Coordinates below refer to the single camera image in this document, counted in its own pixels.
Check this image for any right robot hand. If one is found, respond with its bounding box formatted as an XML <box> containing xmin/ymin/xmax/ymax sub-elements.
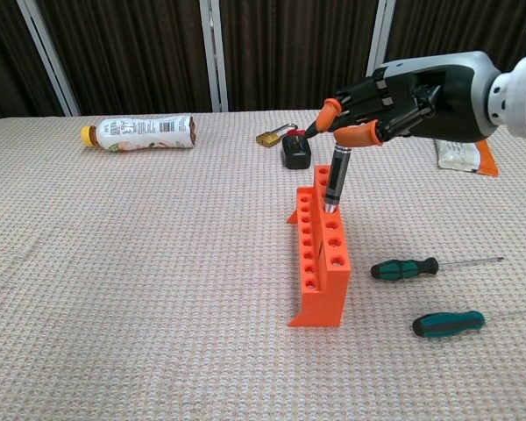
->
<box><xmin>304</xmin><ymin>51</ymin><xmax>503</xmax><ymax>148</ymax></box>

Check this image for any silver black precision screwdriver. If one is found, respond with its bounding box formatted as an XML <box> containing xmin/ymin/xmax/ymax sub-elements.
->
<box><xmin>323</xmin><ymin>142</ymin><xmax>354</xmax><ymax>214</ymax></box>

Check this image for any green black handle screwdriver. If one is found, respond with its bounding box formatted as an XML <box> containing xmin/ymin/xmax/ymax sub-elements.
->
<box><xmin>370</xmin><ymin>256</ymin><xmax>506</xmax><ymax>282</ymax></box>

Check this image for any orange screwdriver rack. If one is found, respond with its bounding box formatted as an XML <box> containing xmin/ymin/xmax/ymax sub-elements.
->
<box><xmin>287</xmin><ymin>164</ymin><xmax>352</xmax><ymax>330</ymax></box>

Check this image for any white orange sachet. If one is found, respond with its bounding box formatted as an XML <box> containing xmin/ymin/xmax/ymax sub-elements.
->
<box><xmin>436</xmin><ymin>139</ymin><xmax>501</xmax><ymax>178</ymax></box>

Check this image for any dark fabric partition panel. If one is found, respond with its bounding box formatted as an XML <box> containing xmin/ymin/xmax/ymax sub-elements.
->
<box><xmin>34</xmin><ymin>0</ymin><xmax>216</xmax><ymax>116</ymax></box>
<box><xmin>0</xmin><ymin>0</ymin><xmax>65</xmax><ymax>119</ymax></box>
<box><xmin>376</xmin><ymin>0</ymin><xmax>526</xmax><ymax>110</ymax></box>
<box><xmin>218</xmin><ymin>0</ymin><xmax>380</xmax><ymax>111</ymax></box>

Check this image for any black plug adapter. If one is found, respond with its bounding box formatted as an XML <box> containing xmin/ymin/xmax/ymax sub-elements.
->
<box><xmin>281</xmin><ymin>133</ymin><xmax>313</xmax><ymax>171</ymax></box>

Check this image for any brass padlock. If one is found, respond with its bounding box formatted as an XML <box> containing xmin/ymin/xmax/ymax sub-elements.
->
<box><xmin>255</xmin><ymin>124</ymin><xmax>298</xmax><ymax>149</ymax></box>

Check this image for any white bottle yellow cap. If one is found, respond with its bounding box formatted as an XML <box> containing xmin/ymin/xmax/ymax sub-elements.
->
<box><xmin>80</xmin><ymin>114</ymin><xmax>197</xmax><ymax>153</ymax></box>

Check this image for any beige woven tablecloth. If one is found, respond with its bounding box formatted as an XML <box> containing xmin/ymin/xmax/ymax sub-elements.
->
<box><xmin>0</xmin><ymin>107</ymin><xmax>526</xmax><ymax>421</ymax></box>

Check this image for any aluminium partition post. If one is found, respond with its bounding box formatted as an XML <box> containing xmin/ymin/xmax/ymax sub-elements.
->
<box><xmin>359</xmin><ymin>0</ymin><xmax>398</xmax><ymax>111</ymax></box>
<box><xmin>16</xmin><ymin>0</ymin><xmax>81</xmax><ymax>118</ymax></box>
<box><xmin>199</xmin><ymin>0</ymin><xmax>229</xmax><ymax>113</ymax></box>

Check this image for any teal black handle screwdriver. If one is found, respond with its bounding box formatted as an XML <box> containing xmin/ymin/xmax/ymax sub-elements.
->
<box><xmin>411</xmin><ymin>309</ymin><xmax>526</xmax><ymax>339</ymax></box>

